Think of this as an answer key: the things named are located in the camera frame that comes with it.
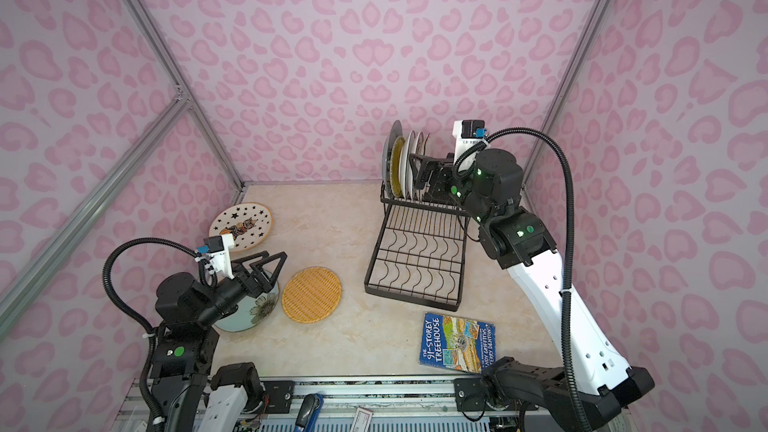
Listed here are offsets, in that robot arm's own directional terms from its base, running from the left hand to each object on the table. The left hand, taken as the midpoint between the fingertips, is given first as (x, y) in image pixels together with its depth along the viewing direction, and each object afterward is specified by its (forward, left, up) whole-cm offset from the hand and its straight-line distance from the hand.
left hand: (276, 252), depth 66 cm
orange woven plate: (+3, -1, -29) cm, 29 cm away
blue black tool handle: (-27, -6, -24) cm, 37 cm away
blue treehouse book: (-13, -42, -26) cm, 51 cm away
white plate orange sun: (+24, -31, +7) cm, 40 cm away
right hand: (+11, -33, +18) cm, 40 cm away
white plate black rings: (+25, -29, +3) cm, 38 cm away
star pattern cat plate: (+30, +25, -28) cm, 48 cm away
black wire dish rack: (+15, -34, -28) cm, 47 cm away
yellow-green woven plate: (+24, -27, +3) cm, 36 cm away
